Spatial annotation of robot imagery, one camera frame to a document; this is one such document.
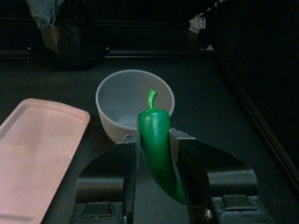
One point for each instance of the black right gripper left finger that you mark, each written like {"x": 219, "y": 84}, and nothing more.
{"x": 109, "y": 178}

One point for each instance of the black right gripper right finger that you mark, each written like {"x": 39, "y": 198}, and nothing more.
{"x": 222, "y": 178}

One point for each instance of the green toy chili pepper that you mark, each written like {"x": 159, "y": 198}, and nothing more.
{"x": 158, "y": 140}

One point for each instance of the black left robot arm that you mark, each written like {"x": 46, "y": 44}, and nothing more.
{"x": 79, "y": 35}

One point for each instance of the grey speckled cup bowl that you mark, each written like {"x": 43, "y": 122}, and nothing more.
{"x": 125, "y": 99}

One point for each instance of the pink plastic tray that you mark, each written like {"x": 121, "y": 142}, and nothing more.
{"x": 35, "y": 157}

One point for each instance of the blue grey hanging cloth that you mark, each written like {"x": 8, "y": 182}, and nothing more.
{"x": 44, "y": 17}

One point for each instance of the horizontal frame base rail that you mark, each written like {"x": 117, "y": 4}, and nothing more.
{"x": 155, "y": 53}

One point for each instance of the white corner bracket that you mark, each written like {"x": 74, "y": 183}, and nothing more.
{"x": 198, "y": 24}

